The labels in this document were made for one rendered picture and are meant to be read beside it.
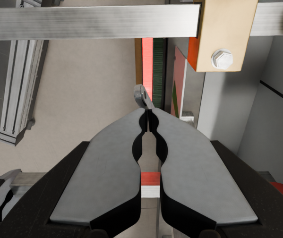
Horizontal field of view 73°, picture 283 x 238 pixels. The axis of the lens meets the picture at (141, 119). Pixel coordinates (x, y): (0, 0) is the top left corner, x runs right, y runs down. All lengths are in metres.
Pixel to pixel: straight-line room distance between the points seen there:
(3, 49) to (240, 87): 0.94
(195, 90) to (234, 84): 0.14
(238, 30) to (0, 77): 1.04
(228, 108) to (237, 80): 0.08
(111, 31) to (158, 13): 0.05
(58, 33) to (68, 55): 0.94
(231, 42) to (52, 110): 1.23
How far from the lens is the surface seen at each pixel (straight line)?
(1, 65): 1.10
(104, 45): 1.11
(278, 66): 0.51
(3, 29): 0.26
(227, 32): 0.22
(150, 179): 0.33
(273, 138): 0.51
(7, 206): 0.40
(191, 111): 0.43
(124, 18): 0.22
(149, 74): 0.39
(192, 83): 0.40
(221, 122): 0.57
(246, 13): 0.23
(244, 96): 0.55
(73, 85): 1.22
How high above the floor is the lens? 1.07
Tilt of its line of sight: 59 degrees down
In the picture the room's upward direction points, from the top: 178 degrees counter-clockwise
